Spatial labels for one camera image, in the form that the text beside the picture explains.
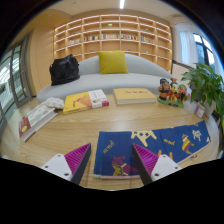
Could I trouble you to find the small patterned pouch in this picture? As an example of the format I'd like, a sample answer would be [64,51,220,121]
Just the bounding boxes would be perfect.
[44,96,65,110]

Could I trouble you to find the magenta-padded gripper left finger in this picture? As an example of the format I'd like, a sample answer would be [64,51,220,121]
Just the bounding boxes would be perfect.
[40,143,92,186]

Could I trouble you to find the yellow and white book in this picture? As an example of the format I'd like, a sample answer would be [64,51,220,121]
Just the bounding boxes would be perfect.
[62,88,110,115]

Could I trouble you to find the green potted plant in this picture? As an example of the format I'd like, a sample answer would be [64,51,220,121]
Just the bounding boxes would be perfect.
[180,62,224,118]

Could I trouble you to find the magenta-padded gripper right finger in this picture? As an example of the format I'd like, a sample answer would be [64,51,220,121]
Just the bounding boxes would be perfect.
[131,143,183,187]

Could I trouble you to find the colourful figurine group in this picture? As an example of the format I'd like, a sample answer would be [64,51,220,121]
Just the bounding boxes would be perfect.
[157,77,191,109]

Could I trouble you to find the white curtain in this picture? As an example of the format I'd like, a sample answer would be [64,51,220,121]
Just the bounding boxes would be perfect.
[179,30,199,68]

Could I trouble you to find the wooden shelf unit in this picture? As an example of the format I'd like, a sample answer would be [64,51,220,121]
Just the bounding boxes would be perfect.
[53,13,173,73]

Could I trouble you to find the glass door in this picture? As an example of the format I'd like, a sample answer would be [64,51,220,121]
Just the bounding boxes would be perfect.
[0,36,33,134]

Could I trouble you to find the grey curved sofa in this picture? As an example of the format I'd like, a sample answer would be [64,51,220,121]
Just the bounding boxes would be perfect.
[36,53,193,103]

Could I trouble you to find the black bag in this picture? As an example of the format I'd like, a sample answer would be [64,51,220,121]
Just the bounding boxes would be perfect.
[49,54,81,87]

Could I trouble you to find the dark-framed window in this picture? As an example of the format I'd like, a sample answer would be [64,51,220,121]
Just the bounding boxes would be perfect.
[192,32,218,73]

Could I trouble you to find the blue patterned towel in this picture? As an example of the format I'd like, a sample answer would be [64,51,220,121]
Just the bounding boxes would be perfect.
[93,120,212,180]

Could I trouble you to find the small white red cup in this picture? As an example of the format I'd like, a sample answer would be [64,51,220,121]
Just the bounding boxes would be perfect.
[194,103,206,119]

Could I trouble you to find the large tan book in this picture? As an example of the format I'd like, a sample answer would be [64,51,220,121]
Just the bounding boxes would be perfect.
[112,87,158,106]

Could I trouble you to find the yellow cushion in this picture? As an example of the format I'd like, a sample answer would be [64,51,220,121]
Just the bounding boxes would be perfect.
[97,50,130,75]

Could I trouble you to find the red and white book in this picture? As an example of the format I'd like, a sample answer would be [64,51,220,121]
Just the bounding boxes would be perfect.
[18,101,58,143]

